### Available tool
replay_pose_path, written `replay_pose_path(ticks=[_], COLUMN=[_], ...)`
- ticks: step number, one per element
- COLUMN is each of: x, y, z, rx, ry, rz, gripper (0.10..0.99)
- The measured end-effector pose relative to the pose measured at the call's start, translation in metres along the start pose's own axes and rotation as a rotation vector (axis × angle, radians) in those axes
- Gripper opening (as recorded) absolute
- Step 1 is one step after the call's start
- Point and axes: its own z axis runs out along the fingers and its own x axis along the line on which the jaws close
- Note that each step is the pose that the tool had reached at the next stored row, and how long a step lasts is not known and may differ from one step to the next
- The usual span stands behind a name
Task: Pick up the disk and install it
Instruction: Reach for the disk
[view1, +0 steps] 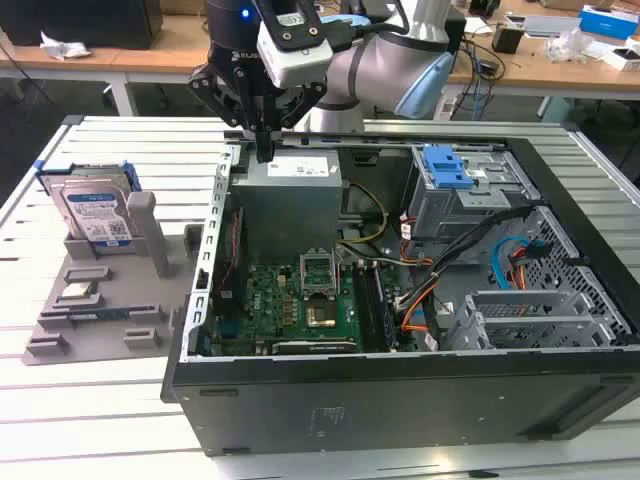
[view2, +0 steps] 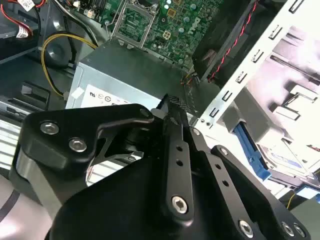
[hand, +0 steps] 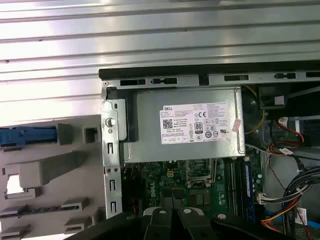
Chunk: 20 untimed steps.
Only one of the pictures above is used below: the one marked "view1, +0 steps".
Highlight white open box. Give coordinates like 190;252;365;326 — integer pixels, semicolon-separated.
598;41;640;72

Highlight black cable bundle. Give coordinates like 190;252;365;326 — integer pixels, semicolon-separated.
394;199;551;311

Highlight grey power supply unit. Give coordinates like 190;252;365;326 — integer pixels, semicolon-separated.
230;149;344;252

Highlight grey parts rack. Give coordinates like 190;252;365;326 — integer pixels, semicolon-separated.
22;192;204;367

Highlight clear plastic bag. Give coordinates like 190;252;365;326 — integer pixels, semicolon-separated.
543;27;592;64

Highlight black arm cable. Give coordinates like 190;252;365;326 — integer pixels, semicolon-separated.
329;0;416;51

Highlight wooden desk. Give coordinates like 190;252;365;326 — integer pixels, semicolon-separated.
0;13;214;119
443;9;640;121

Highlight orange power wires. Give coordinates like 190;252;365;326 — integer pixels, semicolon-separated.
507;239;546;292

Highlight green motherboard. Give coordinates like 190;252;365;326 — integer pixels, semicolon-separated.
214;259;416;354

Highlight blue wire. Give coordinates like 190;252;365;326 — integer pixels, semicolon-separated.
491;236;529;292

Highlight silver CPU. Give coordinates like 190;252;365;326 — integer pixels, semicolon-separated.
60;281;99;299

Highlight blue cardboard box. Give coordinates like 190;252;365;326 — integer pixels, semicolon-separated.
578;4;640;42

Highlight loose RAM stick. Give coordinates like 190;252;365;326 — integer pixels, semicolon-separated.
68;308;130;322

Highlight black open PC case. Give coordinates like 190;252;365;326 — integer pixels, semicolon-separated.
159;130;640;457

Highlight silver disk bay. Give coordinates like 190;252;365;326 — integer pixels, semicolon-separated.
442;288;626;351

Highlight grey flat box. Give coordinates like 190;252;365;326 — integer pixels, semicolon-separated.
521;14;582;39

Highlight CPU socket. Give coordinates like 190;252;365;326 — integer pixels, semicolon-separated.
304;294;338;329

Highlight grey drive cage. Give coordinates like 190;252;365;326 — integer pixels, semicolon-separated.
402;143;544;242

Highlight metal socket cover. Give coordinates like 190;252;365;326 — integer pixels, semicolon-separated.
298;248;342;301

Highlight black container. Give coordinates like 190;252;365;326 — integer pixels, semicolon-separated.
491;23;525;55

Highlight black RAM slot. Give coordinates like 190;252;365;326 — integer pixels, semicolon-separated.
351;262;384;351

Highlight large black box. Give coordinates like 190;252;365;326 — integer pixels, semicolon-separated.
0;0;164;51

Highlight orange wire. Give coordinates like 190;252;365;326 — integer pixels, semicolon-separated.
398;303;432;334

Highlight installed RAM stick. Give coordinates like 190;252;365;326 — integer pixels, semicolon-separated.
372;263;399;351

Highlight hard disk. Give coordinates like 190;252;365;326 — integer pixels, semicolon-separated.
35;160;143;249

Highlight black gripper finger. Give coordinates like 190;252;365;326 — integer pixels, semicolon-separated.
188;64;265;163
264;82;328;163

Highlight yellow wire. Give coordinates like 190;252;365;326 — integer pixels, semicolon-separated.
337;182;390;247

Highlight blue plastic cage latch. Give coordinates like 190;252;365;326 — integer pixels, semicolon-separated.
421;143;474;191

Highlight crumpled white paper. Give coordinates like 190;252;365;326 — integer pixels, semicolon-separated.
39;29;93;62

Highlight red wire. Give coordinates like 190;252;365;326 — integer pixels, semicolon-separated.
221;208;245;297

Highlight black graphics card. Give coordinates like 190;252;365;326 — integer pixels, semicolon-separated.
257;338;361;356

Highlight white power strip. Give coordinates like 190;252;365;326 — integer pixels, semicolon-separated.
433;96;459;122

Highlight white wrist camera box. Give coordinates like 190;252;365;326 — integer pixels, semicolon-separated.
256;0;335;89

